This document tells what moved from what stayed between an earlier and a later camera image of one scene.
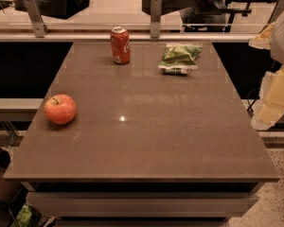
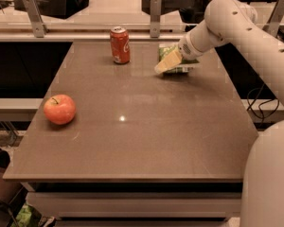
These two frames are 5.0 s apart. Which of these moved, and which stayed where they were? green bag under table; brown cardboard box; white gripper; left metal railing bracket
Moved: white gripper
Stayed: green bag under table; brown cardboard box; left metal railing bracket
